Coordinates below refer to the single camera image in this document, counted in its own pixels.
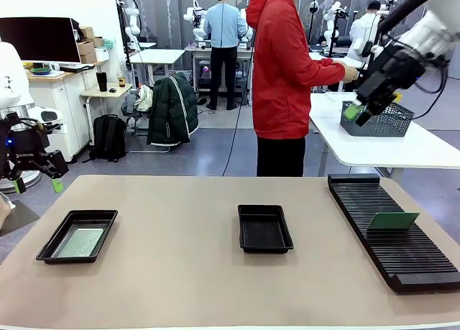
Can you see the white storage box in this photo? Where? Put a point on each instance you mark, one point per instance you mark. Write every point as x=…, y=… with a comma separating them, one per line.
x=102, y=54

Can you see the red sleeved right forearm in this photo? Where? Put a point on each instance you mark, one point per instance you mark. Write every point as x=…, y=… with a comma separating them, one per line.
x=328, y=71

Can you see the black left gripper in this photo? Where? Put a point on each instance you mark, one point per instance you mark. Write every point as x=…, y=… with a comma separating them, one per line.
x=25, y=143

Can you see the black keyboard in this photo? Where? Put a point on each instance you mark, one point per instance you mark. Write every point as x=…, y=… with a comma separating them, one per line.
x=77, y=68

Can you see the green bowl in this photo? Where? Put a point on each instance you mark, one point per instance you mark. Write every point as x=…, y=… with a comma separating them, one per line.
x=40, y=71

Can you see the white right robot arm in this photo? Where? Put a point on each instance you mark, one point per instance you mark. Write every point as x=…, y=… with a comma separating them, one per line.
x=438, y=28

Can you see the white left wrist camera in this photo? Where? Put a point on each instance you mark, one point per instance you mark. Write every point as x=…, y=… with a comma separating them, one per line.
x=50, y=116

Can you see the person in white coat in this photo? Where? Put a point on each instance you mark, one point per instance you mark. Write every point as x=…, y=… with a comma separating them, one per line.
x=361, y=31

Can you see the grey office chair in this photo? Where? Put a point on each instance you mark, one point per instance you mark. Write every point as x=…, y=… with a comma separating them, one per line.
x=128, y=107

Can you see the person in light blue shirt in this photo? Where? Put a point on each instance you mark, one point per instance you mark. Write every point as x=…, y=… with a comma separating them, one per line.
x=224, y=24

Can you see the black backpack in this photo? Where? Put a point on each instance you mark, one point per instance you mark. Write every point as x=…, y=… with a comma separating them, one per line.
x=109, y=137

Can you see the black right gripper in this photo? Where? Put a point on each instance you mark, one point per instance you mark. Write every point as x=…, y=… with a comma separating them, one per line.
x=400, y=71

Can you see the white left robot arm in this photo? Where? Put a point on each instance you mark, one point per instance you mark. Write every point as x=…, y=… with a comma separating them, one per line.
x=12, y=74

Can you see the grey metal workbench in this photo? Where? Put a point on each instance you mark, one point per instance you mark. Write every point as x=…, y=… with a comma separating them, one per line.
x=197, y=49

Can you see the white workshop table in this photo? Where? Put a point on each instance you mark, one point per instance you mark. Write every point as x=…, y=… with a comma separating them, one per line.
x=158, y=55

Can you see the black camera tripod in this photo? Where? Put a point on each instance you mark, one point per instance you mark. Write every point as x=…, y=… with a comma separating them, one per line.
x=336, y=21

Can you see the green perforated circuit board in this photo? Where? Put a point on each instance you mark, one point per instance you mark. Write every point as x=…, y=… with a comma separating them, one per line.
x=393, y=221
x=81, y=242

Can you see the yellow plastic bin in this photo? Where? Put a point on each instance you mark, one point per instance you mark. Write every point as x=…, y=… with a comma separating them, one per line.
x=398, y=98

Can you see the white side table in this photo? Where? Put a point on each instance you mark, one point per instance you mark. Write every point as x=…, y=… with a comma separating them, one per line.
x=395, y=150

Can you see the dark green puffer jacket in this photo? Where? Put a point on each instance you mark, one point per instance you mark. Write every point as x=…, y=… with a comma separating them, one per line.
x=172, y=110

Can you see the grey mesh plastic basket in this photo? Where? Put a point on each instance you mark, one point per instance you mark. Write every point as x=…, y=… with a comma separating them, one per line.
x=388, y=125

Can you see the black camera stand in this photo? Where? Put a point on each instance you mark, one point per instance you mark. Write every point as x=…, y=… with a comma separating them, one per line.
x=314, y=8

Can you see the person in red jacket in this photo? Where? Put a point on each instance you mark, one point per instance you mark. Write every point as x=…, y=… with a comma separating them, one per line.
x=280, y=74

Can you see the black plastic ESD tray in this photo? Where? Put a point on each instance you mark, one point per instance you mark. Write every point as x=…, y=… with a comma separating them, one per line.
x=72, y=220
x=264, y=233

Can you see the black slotted board rack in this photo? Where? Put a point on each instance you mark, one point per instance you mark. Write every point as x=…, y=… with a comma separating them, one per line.
x=413, y=258

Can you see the cream cloth bag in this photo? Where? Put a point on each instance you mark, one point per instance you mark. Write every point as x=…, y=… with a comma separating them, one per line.
x=144, y=98

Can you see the black computer monitor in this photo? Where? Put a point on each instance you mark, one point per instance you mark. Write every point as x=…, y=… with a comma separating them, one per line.
x=39, y=39

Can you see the black tumbler cup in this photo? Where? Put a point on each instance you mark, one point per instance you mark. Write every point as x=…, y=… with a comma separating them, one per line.
x=102, y=82

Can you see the white cylindrical air purifier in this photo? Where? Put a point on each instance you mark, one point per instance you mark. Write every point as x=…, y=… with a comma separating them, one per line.
x=34, y=179

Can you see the small wooden top table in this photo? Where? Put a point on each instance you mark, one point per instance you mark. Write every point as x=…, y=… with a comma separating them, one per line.
x=94, y=92

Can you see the brown cardboard box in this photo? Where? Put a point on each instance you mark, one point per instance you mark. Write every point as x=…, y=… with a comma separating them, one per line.
x=88, y=58
x=98, y=42
x=87, y=32
x=86, y=47

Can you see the person's right hand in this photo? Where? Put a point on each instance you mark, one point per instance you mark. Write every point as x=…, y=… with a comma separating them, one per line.
x=350, y=74

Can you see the small amber bottle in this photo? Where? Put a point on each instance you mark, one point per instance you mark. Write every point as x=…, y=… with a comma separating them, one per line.
x=121, y=82

